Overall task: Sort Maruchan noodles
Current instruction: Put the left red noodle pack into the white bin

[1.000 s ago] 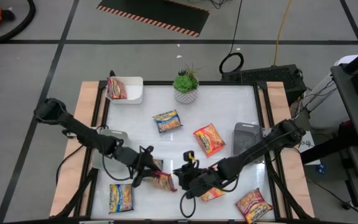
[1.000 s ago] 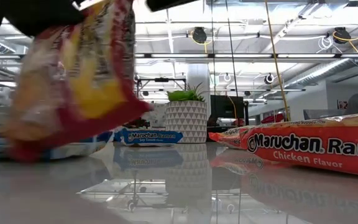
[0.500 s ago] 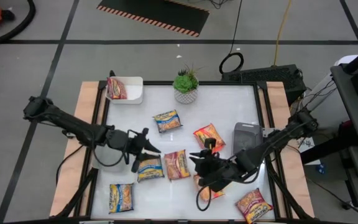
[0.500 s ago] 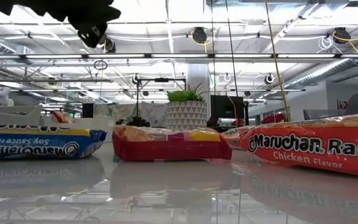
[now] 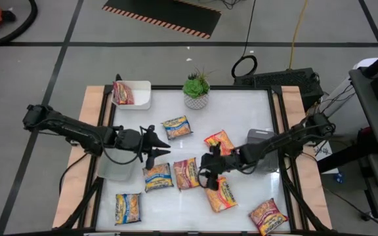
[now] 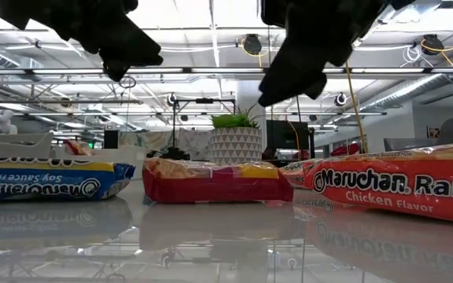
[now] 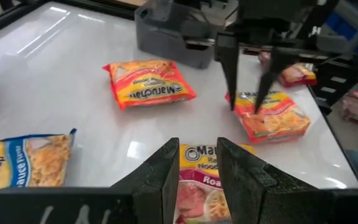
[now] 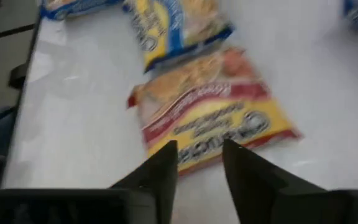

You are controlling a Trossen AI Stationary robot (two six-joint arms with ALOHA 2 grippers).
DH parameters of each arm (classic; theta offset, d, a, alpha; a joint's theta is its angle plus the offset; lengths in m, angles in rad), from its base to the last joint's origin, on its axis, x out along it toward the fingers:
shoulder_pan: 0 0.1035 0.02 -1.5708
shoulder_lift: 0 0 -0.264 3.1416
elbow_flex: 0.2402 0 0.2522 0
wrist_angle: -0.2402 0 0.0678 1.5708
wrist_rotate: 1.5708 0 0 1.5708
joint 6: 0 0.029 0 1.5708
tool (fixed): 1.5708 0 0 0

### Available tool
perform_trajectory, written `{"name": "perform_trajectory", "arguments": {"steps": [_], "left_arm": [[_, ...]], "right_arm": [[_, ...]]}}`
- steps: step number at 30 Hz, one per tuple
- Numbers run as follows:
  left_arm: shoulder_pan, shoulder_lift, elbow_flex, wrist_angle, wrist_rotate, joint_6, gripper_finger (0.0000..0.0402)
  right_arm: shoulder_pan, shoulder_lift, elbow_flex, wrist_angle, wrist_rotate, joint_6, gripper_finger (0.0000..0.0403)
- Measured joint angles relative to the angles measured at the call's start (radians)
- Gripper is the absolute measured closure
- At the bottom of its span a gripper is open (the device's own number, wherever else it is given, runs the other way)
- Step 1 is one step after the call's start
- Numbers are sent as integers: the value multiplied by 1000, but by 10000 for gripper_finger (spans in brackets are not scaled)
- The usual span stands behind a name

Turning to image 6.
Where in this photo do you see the white humanoid figure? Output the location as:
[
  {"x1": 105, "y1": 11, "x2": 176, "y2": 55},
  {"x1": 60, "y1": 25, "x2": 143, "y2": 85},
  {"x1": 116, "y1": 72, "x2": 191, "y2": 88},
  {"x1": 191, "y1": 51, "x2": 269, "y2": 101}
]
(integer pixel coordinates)
[{"x1": 0, "y1": 108, "x2": 18, "y2": 135}]

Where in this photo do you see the yellow hanging cable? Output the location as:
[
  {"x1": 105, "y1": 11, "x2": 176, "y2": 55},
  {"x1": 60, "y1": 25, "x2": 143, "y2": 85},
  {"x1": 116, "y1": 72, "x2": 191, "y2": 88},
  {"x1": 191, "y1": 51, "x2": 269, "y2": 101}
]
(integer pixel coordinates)
[{"x1": 344, "y1": 62, "x2": 369, "y2": 154}]

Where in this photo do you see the long ceiling light strip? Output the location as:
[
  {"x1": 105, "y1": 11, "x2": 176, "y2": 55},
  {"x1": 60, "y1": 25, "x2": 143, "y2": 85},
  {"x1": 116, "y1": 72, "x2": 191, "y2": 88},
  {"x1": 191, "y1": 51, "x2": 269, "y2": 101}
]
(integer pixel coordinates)
[
  {"x1": 25, "y1": 112, "x2": 387, "y2": 117},
  {"x1": 0, "y1": 67, "x2": 453, "y2": 75}
]

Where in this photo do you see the white building column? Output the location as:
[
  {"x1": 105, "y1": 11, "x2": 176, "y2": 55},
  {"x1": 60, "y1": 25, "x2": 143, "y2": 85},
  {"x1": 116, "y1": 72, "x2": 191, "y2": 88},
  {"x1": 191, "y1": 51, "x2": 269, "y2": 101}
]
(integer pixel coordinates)
[{"x1": 236, "y1": 80, "x2": 267, "y2": 130}]

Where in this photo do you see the green plant in triangle-patterned pot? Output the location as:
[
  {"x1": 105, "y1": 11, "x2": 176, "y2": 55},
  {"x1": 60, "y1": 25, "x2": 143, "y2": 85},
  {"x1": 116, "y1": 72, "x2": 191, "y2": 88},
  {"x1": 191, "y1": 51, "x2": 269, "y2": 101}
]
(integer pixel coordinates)
[{"x1": 209, "y1": 104, "x2": 263, "y2": 166}]

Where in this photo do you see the white bin with handle slots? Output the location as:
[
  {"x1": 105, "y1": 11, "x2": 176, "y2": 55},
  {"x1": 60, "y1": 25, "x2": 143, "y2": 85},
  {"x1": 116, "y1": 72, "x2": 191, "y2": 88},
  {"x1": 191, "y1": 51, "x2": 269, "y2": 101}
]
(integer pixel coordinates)
[{"x1": 50, "y1": 144, "x2": 149, "y2": 181}]

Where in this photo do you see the white bin with cutaway side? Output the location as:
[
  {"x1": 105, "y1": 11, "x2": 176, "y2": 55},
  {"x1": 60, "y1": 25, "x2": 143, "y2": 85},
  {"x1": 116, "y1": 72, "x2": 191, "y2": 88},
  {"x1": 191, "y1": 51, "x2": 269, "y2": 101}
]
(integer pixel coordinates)
[{"x1": 0, "y1": 131, "x2": 54, "y2": 159}]

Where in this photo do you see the orange chicken flavor noodle pack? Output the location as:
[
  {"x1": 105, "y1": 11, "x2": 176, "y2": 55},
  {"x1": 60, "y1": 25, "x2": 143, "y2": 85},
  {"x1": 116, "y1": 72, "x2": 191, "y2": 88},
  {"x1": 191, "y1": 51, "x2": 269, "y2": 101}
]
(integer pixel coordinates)
[
  {"x1": 279, "y1": 158, "x2": 320, "y2": 190},
  {"x1": 304, "y1": 141, "x2": 453, "y2": 227}
]

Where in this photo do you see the black rectangular box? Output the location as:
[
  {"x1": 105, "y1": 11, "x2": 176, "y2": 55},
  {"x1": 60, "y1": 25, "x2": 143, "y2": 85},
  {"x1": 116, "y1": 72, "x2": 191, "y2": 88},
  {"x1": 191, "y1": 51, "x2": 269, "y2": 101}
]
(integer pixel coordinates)
[{"x1": 103, "y1": 129, "x2": 120, "y2": 149}]

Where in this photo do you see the black background rig frame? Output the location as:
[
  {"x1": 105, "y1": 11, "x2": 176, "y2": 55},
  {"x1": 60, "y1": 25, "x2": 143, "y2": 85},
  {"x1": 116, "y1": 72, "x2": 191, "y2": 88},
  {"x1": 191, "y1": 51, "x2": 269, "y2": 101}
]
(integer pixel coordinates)
[{"x1": 146, "y1": 97, "x2": 238, "y2": 161}]

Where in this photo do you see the black computer monitor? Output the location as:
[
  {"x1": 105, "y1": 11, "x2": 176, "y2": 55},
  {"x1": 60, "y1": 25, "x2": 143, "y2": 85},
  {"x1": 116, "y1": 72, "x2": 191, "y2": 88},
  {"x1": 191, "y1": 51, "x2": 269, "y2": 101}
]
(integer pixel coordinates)
[{"x1": 265, "y1": 119, "x2": 311, "y2": 151}]

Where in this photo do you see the blue soy sauce noodle pack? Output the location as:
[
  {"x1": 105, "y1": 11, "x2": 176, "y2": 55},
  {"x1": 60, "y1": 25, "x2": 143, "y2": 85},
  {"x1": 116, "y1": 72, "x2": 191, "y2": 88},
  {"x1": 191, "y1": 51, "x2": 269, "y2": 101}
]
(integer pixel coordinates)
[{"x1": 0, "y1": 156, "x2": 137, "y2": 204}]

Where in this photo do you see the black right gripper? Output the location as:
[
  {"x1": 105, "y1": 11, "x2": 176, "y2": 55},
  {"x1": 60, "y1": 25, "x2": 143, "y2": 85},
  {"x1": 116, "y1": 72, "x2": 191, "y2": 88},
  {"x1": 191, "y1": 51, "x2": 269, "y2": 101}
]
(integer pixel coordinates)
[{"x1": 257, "y1": 0, "x2": 387, "y2": 108}]

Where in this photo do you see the light patterned backdrop cloth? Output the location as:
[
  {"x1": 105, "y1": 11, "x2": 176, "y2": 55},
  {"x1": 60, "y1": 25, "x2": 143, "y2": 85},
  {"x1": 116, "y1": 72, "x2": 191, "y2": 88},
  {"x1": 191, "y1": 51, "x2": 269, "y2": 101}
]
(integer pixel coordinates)
[{"x1": 118, "y1": 129, "x2": 212, "y2": 161}]

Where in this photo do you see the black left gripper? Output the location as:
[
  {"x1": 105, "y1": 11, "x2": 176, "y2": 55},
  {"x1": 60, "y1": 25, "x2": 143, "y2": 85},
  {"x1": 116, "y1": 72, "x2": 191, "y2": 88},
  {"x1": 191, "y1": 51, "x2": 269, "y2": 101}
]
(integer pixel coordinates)
[{"x1": 0, "y1": 0, "x2": 164, "y2": 83}]

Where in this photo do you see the red background object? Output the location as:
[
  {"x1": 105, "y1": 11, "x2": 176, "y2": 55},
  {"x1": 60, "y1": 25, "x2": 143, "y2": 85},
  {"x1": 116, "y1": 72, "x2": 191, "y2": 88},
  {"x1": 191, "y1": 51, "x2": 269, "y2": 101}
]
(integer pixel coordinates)
[{"x1": 330, "y1": 143, "x2": 361, "y2": 157}]

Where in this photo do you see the black ceiling cable reel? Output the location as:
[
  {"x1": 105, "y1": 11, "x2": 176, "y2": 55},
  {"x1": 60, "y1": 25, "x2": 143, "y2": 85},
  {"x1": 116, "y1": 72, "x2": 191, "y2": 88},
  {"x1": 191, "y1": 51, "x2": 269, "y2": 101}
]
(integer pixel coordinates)
[
  {"x1": 421, "y1": 33, "x2": 446, "y2": 56},
  {"x1": 243, "y1": 33, "x2": 263, "y2": 56}
]

